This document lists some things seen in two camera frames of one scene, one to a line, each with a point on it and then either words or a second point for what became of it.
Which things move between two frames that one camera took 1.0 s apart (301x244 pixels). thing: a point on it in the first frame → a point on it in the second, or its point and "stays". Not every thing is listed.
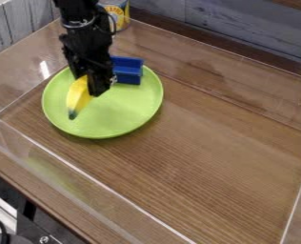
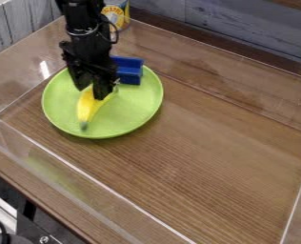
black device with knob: x=39 y=228 stays
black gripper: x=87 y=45 stays
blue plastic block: x=127 y=68 stays
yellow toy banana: x=78 y=97 → x=91 y=105
